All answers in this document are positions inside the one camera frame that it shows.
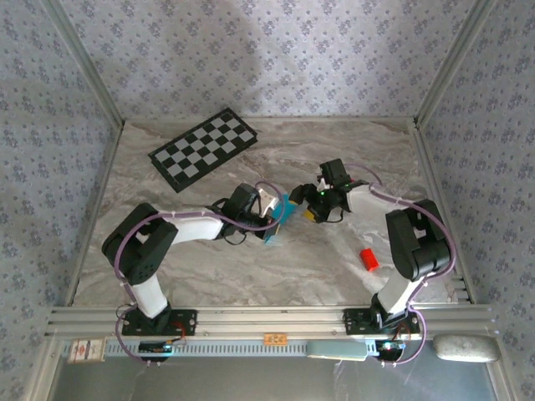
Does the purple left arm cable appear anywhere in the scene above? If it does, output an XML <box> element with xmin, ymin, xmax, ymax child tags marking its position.
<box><xmin>113</xmin><ymin>180</ymin><xmax>289</xmax><ymax>368</ymax></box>

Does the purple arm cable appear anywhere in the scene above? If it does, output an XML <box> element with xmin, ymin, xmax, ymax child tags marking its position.
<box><xmin>113</xmin><ymin>180</ymin><xmax>289</xmax><ymax>368</ymax></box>
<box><xmin>344</xmin><ymin>162</ymin><xmax>456</xmax><ymax>368</ymax></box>

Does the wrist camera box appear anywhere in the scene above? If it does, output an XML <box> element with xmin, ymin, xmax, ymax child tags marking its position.
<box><xmin>318</xmin><ymin>158</ymin><xmax>351</xmax><ymax>188</ymax></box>
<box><xmin>227</xmin><ymin>182</ymin><xmax>261</xmax><ymax>215</ymax></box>

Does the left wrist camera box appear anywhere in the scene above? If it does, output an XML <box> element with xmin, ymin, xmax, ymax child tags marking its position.
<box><xmin>227</xmin><ymin>182</ymin><xmax>261</xmax><ymax>215</ymax></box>

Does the left controller board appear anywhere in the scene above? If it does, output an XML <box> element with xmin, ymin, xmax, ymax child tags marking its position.
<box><xmin>138</xmin><ymin>340</ymin><xmax>175</xmax><ymax>356</ymax></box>

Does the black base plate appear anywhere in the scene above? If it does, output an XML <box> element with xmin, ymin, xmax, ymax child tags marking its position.
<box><xmin>343</xmin><ymin>307</ymin><xmax>420</xmax><ymax>335</ymax></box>
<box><xmin>120</xmin><ymin>307</ymin><xmax>198</xmax><ymax>337</ymax></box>

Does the aluminium frame post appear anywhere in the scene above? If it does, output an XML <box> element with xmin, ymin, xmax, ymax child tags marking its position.
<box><xmin>413</xmin><ymin>0</ymin><xmax>501</xmax><ymax>129</ymax></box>
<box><xmin>40</xmin><ymin>0</ymin><xmax>126</xmax><ymax>129</ymax></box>

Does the aluminium side rail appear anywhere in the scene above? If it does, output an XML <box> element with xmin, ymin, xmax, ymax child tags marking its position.
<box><xmin>411</xmin><ymin>120</ymin><xmax>476</xmax><ymax>305</ymax></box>
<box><xmin>64</xmin><ymin>120</ymin><xmax>126</xmax><ymax>307</ymax></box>

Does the grey-blue box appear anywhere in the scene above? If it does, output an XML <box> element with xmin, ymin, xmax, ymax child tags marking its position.
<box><xmin>307</xmin><ymin>339</ymin><xmax>369</xmax><ymax>362</ymax></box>

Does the grey slotted cable tray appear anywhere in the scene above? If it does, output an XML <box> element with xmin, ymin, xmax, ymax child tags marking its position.
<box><xmin>102</xmin><ymin>338</ymin><xmax>377</xmax><ymax>358</ymax></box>

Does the right controller board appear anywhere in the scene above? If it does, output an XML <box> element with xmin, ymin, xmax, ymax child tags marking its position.
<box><xmin>374</xmin><ymin>340</ymin><xmax>407</xmax><ymax>355</ymax></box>

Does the small red block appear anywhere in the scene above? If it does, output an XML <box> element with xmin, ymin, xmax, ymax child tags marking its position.
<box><xmin>359</xmin><ymin>247</ymin><xmax>381</xmax><ymax>273</ymax></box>

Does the black and grey chessboard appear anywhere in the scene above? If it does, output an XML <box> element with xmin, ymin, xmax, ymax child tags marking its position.
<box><xmin>147</xmin><ymin>107</ymin><xmax>258</xmax><ymax>194</ymax></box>

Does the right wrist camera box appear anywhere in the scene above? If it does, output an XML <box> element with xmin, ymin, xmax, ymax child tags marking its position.
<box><xmin>318</xmin><ymin>158</ymin><xmax>351</xmax><ymax>188</ymax></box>

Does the red and white card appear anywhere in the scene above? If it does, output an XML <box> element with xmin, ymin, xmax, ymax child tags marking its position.
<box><xmin>68</xmin><ymin>338</ymin><xmax>106</xmax><ymax>364</ymax></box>

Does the grey stone-like pad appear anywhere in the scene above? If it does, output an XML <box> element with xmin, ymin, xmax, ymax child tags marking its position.
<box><xmin>431</xmin><ymin>333</ymin><xmax>501</xmax><ymax>363</ymax></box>

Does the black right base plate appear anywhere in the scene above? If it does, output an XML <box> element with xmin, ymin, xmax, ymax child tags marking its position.
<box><xmin>343</xmin><ymin>307</ymin><xmax>420</xmax><ymax>335</ymax></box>

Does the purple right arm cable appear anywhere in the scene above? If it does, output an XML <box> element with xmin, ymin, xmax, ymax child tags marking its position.
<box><xmin>344</xmin><ymin>162</ymin><xmax>456</xmax><ymax>368</ymax></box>

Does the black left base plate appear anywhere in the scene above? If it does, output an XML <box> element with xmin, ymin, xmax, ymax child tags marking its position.
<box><xmin>120</xmin><ymin>307</ymin><xmax>198</xmax><ymax>337</ymax></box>

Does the controller board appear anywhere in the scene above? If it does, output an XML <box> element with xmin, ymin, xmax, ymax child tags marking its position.
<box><xmin>138</xmin><ymin>340</ymin><xmax>175</xmax><ymax>356</ymax></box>
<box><xmin>374</xmin><ymin>340</ymin><xmax>407</xmax><ymax>355</ymax></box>

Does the aluminium mounting rail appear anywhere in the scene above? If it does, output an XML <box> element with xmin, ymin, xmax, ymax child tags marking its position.
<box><xmin>44</xmin><ymin>304</ymin><xmax>501</xmax><ymax>338</ymax></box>

